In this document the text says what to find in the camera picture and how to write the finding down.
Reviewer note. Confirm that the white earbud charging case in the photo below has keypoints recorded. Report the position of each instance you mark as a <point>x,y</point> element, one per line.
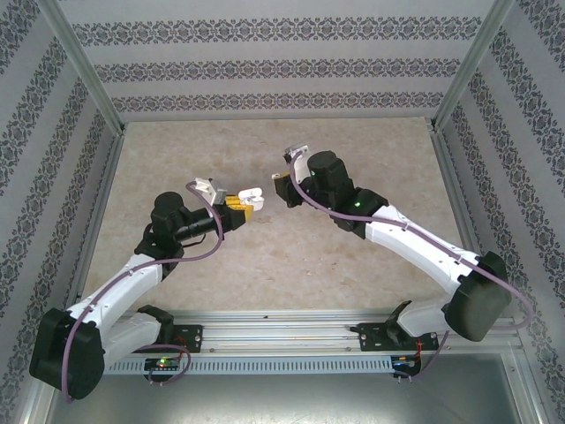
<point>249,193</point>

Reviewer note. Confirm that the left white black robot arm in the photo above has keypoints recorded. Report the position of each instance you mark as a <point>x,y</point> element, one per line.
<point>119,282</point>

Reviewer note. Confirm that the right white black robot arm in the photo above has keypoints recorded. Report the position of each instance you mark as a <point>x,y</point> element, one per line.
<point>419,243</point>

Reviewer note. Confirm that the grey metal panel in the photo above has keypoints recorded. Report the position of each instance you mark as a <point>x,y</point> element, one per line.
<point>282,402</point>

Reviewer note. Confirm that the aluminium side rail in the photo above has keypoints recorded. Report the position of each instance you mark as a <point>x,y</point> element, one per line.
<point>103,190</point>
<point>461,199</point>

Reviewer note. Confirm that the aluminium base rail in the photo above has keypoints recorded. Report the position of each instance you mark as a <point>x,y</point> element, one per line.
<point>282,331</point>

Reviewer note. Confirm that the left black mount plate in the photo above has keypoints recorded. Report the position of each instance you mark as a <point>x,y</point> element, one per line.
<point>190,338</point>

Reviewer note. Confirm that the black mount plate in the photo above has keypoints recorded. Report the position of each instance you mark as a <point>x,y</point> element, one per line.
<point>190,338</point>
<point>373,338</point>

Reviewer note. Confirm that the aluminium frame post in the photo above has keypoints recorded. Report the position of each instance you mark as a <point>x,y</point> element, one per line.
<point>79,66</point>
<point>476,62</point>

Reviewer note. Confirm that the right black mount plate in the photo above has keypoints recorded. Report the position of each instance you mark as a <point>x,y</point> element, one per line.
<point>373,338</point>

